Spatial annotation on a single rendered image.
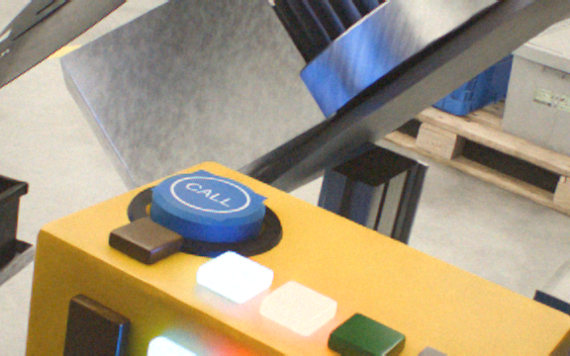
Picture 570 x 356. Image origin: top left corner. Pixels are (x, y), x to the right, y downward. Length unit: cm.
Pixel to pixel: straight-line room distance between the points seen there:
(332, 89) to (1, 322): 164
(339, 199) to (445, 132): 271
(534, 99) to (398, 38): 289
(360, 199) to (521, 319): 52
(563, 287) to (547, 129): 264
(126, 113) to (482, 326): 42
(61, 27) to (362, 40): 28
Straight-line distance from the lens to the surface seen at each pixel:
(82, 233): 34
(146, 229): 33
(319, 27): 73
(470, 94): 366
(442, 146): 358
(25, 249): 86
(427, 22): 66
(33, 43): 86
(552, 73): 350
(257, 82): 71
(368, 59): 67
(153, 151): 70
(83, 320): 33
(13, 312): 230
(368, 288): 34
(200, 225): 34
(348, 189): 87
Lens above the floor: 123
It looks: 23 degrees down
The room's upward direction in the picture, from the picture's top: 12 degrees clockwise
